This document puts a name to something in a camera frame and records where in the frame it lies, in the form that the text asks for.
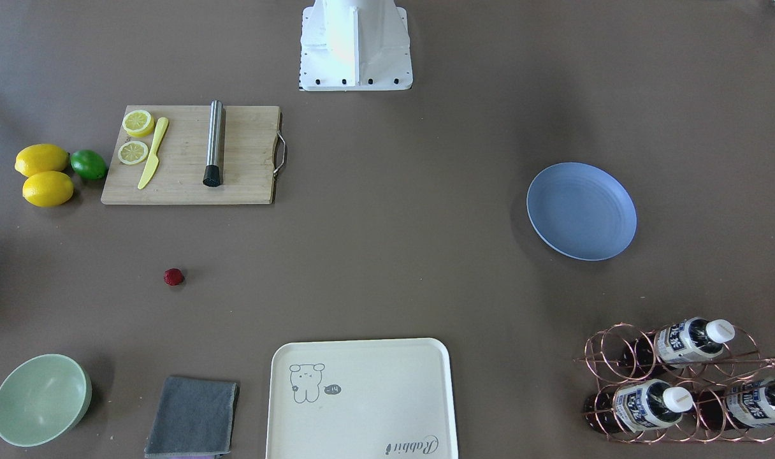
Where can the blue plate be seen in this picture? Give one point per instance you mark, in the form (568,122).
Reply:
(581,211)

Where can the red strawberry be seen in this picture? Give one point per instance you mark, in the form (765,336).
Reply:
(173,277)

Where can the wooden cutting board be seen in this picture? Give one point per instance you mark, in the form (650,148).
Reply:
(248,160)

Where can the cream rabbit tray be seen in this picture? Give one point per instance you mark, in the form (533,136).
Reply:
(386,398)

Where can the steel muddler black tip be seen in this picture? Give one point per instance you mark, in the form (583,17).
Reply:
(213,175)

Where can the yellow plastic knife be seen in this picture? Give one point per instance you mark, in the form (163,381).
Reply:
(152,161)

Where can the lemon slice lower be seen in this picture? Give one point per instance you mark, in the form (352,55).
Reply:
(133,152)

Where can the lemon slice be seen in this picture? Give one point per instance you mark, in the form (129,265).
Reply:
(133,152)
(138,123)

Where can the grey folded cloth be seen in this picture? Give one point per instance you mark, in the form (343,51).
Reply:
(194,418)

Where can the lemon slice upper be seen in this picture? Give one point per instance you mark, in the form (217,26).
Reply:
(138,123)

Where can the green lime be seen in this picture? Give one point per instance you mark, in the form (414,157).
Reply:
(88,164)

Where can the bottle white cap middle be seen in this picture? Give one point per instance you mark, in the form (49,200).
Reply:
(637,407)

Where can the bottle white cap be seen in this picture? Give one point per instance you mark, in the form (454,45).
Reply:
(693,340)
(637,407)
(747,406)

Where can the bottle white cap top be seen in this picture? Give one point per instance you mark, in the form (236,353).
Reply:
(693,340)

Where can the yellow lemon lower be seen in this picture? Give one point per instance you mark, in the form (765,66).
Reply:
(48,189)

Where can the yellow lemon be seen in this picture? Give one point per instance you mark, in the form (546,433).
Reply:
(41,157)
(48,189)

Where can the yellow lemon upper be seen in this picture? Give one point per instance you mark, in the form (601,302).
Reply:
(41,157)

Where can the green bowl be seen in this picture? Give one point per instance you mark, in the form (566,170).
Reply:
(42,399)

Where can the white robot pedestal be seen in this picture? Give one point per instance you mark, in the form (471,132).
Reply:
(355,46)

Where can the copper wire bottle rack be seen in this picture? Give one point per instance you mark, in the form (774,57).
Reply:
(742,364)

